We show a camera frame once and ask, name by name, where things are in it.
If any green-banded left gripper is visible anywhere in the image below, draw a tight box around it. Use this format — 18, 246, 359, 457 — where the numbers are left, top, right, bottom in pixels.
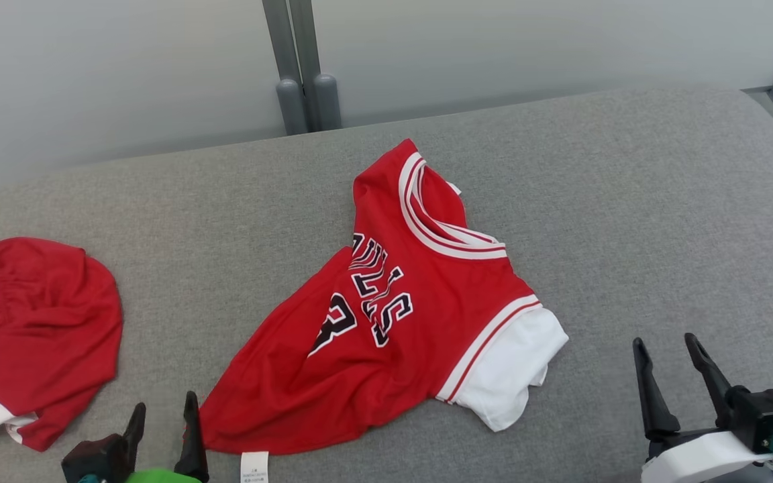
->
120, 391, 209, 483

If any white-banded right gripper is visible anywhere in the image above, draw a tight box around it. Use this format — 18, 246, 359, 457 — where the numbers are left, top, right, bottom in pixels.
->
633, 333, 773, 483

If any red shorts white trim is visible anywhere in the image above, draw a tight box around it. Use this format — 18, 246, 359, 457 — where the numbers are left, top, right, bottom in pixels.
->
0, 236, 123, 452

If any red basketball jersey white trim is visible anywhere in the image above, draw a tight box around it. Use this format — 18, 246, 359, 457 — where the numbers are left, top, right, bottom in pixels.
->
199, 138, 570, 483

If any grey partition post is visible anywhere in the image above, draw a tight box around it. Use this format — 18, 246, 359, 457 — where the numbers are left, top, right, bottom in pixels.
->
262, 0, 309, 136
288, 0, 342, 131

